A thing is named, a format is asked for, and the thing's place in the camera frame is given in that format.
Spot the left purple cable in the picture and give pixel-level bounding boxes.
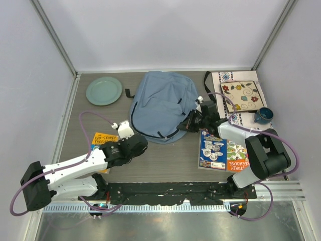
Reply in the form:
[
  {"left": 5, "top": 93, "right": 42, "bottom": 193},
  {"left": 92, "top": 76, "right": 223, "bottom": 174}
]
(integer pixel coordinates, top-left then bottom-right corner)
[{"left": 9, "top": 111, "right": 123, "bottom": 217}]

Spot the blue illustrated book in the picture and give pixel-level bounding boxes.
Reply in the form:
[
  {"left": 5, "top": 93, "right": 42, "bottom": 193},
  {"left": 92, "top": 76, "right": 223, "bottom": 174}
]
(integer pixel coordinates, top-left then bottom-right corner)
[{"left": 198, "top": 129, "right": 227, "bottom": 171}]

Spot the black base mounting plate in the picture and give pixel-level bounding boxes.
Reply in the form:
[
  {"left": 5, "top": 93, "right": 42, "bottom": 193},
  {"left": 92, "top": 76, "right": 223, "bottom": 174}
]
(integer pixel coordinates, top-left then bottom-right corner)
[{"left": 77, "top": 181, "right": 258, "bottom": 205}]

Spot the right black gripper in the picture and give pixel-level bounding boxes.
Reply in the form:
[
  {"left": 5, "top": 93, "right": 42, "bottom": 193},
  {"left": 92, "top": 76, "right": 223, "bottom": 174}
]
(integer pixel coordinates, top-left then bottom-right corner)
[{"left": 178, "top": 109, "right": 209, "bottom": 133}]

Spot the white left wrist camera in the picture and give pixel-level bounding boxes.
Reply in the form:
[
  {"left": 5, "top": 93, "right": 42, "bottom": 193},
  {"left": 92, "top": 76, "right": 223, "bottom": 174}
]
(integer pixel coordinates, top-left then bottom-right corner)
[{"left": 111, "top": 120, "right": 134, "bottom": 139}]

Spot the yellow 130-storey treehouse book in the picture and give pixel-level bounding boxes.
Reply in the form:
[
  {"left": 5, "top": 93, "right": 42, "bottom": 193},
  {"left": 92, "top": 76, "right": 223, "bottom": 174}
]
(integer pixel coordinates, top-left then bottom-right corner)
[{"left": 90, "top": 132, "right": 120, "bottom": 174}]

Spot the dark blue mug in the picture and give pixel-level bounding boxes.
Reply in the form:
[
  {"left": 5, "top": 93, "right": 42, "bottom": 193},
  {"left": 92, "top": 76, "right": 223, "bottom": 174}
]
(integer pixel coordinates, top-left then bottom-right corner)
[{"left": 254, "top": 107, "right": 274, "bottom": 125}]

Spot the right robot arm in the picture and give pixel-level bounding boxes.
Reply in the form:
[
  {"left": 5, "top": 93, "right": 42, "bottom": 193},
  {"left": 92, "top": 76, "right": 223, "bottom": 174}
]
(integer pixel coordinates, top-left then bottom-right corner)
[{"left": 177, "top": 101, "right": 291, "bottom": 199}]

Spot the slotted cable duct rail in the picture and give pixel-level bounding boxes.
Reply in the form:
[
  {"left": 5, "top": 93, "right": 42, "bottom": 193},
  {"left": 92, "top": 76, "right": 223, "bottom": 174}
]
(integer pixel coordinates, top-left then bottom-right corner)
[{"left": 42, "top": 202, "right": 230, "bottom": 213}]

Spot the teal round plate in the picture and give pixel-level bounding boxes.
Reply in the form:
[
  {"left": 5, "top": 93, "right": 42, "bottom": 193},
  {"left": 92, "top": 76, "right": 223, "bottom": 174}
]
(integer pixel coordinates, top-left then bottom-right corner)
[{"left": 86, "top": 77, "right": 123, "bottom": 106}]

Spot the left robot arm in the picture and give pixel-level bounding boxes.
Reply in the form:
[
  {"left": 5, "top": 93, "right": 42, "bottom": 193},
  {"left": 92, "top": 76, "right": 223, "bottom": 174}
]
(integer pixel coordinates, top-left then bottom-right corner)
[{"left": 20, "top": 134, "right": 148, "bottom": 211}]

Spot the orange 78-storey treehouse book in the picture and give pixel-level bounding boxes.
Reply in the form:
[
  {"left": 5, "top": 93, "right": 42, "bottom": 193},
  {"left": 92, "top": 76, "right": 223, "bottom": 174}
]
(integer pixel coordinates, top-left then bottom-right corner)
[{"left": 227, "top": 140, "right": 250, "bottom": 172}]

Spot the floral square plate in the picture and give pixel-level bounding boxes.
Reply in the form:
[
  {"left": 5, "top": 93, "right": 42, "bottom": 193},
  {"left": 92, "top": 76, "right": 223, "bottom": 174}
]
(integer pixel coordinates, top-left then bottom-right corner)
[{"left": 220, "top": 81, "right": 264, "bottom": 112}]

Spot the light blue backpack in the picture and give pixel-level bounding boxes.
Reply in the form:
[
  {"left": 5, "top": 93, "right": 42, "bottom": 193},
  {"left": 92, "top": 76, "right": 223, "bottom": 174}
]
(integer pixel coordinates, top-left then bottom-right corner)
[{"left": 125, "top": 71, "right": 200, "bottom": 144}]

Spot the patterned white placemat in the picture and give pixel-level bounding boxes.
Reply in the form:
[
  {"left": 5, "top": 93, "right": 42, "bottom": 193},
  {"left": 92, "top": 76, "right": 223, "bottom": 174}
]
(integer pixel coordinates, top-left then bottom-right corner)
[{"left": 212, "top": 71, "right": 272, "bottom": 130}]

